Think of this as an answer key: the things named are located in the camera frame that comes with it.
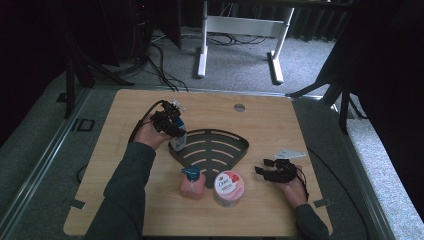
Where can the pink pump soap bottle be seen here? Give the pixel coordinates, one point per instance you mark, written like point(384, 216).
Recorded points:
point(193, 188)

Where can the black metal stand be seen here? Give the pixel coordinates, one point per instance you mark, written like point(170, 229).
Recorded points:
point(343, 106)
point(70, 86)

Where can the aluminium floor rail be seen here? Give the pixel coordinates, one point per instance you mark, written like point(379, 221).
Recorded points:
point(40, 163)

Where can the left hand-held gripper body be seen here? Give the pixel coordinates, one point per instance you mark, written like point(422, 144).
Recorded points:
point(164, 120)

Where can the dark grey corner shelf tray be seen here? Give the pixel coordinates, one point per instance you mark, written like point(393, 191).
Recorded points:
point(210, 160)

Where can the white desk frame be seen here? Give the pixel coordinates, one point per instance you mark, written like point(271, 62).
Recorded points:
point(245, 26)

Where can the person's left hand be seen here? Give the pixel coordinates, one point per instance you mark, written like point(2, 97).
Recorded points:
point(148, 135)

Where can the black floor bracket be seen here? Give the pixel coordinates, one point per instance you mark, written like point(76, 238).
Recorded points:
point(85, 125)

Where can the person's right hand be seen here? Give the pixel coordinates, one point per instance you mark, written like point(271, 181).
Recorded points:
point(296, 193)

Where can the grey table grommet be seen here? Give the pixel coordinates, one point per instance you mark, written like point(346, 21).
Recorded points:
point(239, 107)

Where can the pink jar with white lid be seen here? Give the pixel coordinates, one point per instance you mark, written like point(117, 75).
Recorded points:
point(228, 196)

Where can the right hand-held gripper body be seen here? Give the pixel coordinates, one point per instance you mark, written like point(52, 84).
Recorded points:
point(283, 171)

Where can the grey metal table bracket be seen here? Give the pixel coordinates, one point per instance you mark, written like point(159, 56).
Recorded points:
point(322, 202)
point(74, 203)

